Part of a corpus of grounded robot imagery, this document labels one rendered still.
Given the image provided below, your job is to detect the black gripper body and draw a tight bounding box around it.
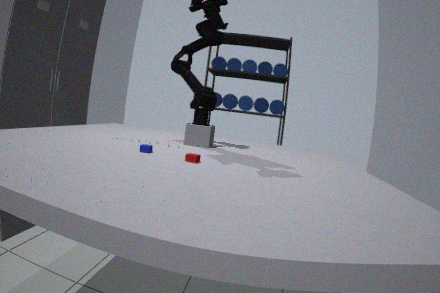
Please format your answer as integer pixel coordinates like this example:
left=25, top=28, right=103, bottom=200
left=189, top=0, right=221, bottom=19

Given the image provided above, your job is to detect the red block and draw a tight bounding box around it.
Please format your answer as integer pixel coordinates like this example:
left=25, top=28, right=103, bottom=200
left=185, top=153, right=200, bottom=164

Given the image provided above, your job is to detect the blue block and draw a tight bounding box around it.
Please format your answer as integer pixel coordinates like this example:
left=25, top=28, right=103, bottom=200
left=140, top=144, right=152, bottom=153

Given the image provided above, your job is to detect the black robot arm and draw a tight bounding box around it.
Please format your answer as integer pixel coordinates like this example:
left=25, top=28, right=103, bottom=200
left=171, top=14, right=228, bottom=126

